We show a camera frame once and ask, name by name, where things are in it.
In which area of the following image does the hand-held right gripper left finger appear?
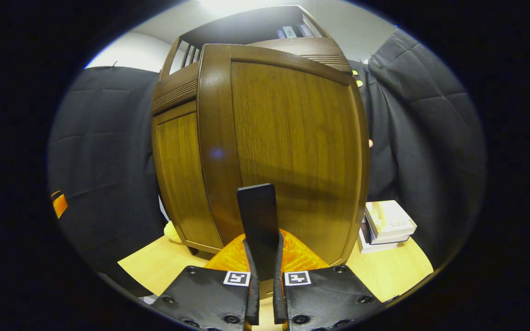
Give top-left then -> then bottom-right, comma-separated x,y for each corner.
150,232 -> 260,331

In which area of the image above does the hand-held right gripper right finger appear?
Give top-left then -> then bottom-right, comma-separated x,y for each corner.
273,229 -> 385,331

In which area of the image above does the wooden double-door shoe cabinet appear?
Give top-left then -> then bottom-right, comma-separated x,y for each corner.
151,5 -> 371,267

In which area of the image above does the pale yellow round sponge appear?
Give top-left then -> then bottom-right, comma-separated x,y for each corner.
164,221 -> 183,243

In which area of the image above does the white flat book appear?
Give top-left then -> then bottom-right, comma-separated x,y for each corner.
357,228 -> 399,254

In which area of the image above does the thin dark book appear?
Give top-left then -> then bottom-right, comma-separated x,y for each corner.
362,216 -> 410,245

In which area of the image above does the beige thick book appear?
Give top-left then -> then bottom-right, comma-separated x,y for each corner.
365,200 -> 417,240

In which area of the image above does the black backdrop cloth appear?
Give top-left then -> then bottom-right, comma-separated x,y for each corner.
46,28 -> 489,295

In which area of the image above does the large ceiling light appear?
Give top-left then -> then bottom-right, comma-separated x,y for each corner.
198,0 -> 275,17

